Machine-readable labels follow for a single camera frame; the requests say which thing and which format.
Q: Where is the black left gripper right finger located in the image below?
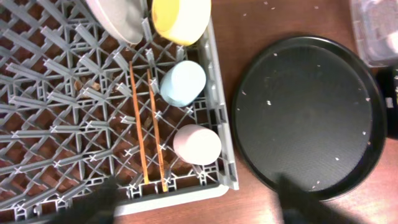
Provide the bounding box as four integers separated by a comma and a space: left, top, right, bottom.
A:
277, 174, 354, 224

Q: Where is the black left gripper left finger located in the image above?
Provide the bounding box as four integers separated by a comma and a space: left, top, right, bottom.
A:
47, 177, 119, 224

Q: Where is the wooden chopstick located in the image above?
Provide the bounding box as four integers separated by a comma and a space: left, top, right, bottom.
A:
129, 61, 149, 184
147, 68, 168, 192

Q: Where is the pink plastic cup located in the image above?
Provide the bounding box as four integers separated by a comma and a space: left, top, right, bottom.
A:
173, 124, 222, 166

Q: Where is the light blue plastic cup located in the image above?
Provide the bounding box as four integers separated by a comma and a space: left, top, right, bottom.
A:
160, 60, 206, 107

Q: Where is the grey round plate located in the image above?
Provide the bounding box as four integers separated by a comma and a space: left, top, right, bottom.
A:
86, 0, 147, 45

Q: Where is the yellow bowl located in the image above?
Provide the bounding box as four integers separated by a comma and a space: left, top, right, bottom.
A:
152, 0, 211, 46

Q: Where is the grey plastic dishwasher rack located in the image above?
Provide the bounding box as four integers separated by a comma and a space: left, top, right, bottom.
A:
1, 0, 239, 223

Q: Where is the black rectangular waste tray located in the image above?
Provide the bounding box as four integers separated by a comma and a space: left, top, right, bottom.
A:
376, 66, 397, 139

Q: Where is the clear plastic waste bin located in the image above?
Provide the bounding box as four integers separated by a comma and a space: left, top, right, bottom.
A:
349, 0, 397, 67

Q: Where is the round black serving tray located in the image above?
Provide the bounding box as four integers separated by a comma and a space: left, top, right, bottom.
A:
231, 35, 387, 200

